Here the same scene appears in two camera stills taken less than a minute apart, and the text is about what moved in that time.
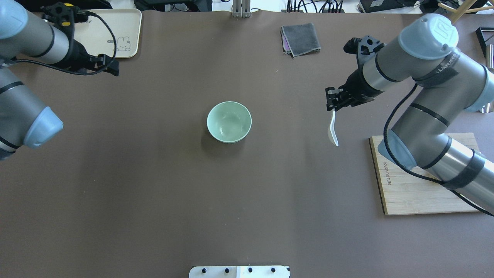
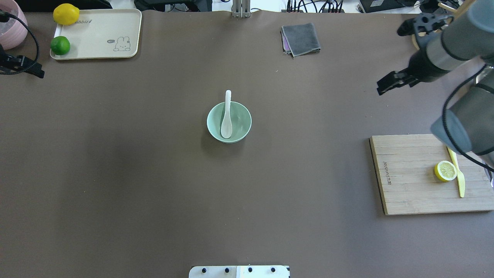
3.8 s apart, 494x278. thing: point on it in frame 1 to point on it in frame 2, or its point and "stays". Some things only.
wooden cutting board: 402,194 stays
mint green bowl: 229,122 stays
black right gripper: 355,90 to 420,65
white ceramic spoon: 331,133 to 226,127
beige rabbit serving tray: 126,25 stays
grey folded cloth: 300,39 stays
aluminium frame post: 241,8 stays
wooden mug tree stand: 464,9 stays
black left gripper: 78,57 to 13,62
